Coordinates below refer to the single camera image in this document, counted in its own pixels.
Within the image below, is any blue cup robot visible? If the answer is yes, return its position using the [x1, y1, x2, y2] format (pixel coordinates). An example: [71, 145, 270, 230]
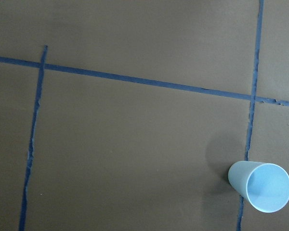
[228, 161, 289, 213]

